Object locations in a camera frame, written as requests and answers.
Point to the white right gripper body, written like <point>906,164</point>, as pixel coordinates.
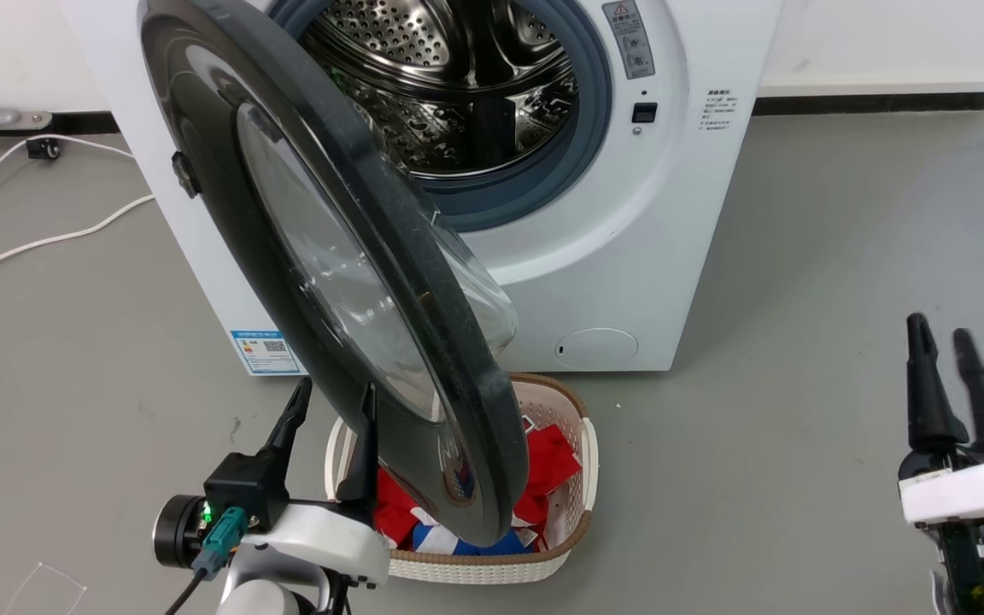
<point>970,491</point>

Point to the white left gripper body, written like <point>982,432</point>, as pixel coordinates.
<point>330,534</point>

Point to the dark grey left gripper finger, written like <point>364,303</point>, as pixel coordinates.
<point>364,461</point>
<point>294,418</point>

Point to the black round washer door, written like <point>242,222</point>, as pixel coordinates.
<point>227,196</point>

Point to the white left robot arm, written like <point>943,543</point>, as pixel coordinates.
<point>261,594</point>

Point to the white front-load washing machine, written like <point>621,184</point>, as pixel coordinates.
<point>629,256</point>

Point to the grey rubber door gasket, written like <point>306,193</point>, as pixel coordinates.
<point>590,111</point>

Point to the blue energy label sticker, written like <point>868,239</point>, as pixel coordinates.
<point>266,352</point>

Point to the blue and white cloth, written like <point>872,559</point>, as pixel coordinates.
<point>492,543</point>

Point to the white basket with brown rim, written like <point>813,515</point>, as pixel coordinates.
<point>492,565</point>

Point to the round white filter cover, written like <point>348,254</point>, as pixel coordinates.
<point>596,348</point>

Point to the steel perforated washer drum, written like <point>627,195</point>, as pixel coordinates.
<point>458,94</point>

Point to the black caster wheel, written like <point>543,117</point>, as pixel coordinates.
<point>45,149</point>

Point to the grey warning sticker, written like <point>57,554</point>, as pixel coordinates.
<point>629,38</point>

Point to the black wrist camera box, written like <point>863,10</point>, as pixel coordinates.
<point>240,491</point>

